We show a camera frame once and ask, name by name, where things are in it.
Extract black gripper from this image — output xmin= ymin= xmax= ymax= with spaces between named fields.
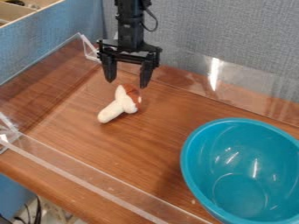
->
xmin=97 ymin=39 xmax=163 ymax=88

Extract white plush mushroom red cap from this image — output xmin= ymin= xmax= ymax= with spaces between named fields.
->
xmin=97 ymin=84 xmax=143 ymax=123

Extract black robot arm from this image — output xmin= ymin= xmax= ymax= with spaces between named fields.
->
xmin=97 ymin=0 xmax=163 ymax=88

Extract blue plastic bowl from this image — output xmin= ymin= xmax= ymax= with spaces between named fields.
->
xmin=180 ymin=118 xmax=299 ymax=224

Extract clear acrylic left barrier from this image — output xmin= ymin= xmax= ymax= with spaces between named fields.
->
xmin=0 ymin=32 xmax=85 ymax=87

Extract clear acrylic barrier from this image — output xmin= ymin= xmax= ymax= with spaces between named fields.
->
xmin=79 ymin=31 xmax=299 ymax=127
xmin=0 ymin=32 xmax=85 ymax=87
xmin=0 ymin=112 xmax=211 ymax=224

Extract clear acrylic back barrier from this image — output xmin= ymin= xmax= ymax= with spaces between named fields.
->
xmin=79 ymin=31 xmax=299 ymax=127

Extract wooden shelf box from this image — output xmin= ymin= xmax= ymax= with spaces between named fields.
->
xmin=0 ymin=0 xmax=65 ymax=29

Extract clear acrylic front barrier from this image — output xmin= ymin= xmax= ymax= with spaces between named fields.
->
xmin=0 ymin=112 xmax=211 ymax=224

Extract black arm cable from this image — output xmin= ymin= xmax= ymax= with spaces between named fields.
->
xmin=141 ymin=7 xmax=159 ymax=32

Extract black floor cables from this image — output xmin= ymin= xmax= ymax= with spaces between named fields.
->
xmin=0 ymin=195 xmax=44 ymax=224

